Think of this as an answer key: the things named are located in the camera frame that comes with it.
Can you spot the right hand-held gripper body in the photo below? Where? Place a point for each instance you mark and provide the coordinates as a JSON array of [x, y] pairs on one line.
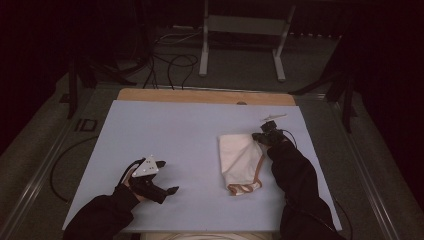
[[271, 133]]

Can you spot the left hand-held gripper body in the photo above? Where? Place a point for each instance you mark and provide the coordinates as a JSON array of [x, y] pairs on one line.
[[146, 168]]

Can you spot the cream baby bodysuit brown trim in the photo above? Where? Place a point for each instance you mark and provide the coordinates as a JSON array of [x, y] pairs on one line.
[[238, 160]]

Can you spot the person's left hand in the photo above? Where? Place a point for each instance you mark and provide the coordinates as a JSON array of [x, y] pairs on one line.
[[126, 181]]

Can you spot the light blue table mat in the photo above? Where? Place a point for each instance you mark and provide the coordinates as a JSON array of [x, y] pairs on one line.
[[186, 133]]

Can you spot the black tripod stand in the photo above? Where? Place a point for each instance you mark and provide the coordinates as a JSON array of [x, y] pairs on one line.
[[72, 93], [348, 106]]

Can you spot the grey metal stand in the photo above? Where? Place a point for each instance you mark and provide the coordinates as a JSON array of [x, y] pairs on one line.
[[246, 25]]

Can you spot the black floor bracket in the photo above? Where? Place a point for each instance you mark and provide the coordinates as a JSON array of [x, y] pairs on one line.
[[79, 125]]

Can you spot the grey metal floor rail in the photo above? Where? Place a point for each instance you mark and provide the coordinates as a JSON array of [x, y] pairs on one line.
[[33, 186], [366, 186]]

